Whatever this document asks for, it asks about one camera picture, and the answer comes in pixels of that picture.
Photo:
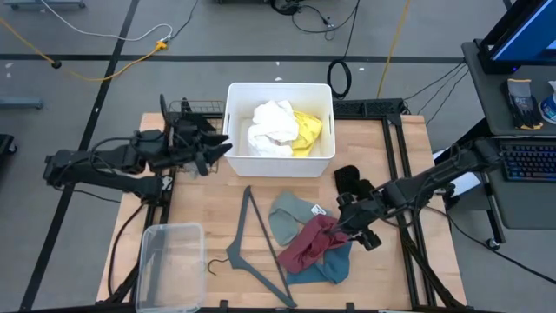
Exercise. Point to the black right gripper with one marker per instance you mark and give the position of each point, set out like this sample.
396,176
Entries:
360,213

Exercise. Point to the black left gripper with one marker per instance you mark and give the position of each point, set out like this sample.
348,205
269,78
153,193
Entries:
189,145

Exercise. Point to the teal blue cloth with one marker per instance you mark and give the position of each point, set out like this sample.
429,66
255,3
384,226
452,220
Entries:
336,267

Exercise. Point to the maroon cloth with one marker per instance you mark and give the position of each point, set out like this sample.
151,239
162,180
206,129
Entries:
308,248

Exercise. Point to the black cloth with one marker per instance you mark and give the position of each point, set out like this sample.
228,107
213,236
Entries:
346,178

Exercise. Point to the white cloth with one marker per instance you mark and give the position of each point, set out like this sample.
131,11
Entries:
271,126

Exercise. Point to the sage green cloth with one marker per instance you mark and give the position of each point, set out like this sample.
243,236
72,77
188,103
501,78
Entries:
284,221

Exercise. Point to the yellow cloth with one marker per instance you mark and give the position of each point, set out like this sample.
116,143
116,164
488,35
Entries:
309,130

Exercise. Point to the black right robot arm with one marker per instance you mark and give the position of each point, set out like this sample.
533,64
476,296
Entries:
434,178

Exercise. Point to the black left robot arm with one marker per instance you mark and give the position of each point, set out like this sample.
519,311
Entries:
95,167

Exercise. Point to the white perforated plastic bin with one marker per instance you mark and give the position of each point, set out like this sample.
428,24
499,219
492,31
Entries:
278,167

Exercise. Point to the grey clothes hanger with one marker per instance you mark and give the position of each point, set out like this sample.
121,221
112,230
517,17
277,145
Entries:
236,256

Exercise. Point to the black power strip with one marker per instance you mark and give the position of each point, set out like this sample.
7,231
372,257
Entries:
369,107

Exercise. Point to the clear plastic container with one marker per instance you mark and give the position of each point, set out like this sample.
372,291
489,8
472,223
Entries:
169,269

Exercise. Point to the grey side cart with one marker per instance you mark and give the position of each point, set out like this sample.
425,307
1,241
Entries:
491,100

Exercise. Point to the black backlit keyboard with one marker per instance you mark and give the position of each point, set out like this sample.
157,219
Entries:
530,161

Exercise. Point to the grey cart leg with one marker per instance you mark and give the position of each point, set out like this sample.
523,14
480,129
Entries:
21,102

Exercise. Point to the black chair base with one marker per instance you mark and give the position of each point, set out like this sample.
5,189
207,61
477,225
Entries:
5,143

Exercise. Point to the grey work gloves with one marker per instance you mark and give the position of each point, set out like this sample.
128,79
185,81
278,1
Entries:
521,104

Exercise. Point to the white wipes container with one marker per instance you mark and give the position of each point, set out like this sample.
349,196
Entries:
549,108

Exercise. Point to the computer monitor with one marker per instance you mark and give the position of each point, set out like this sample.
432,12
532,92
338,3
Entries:
530,35

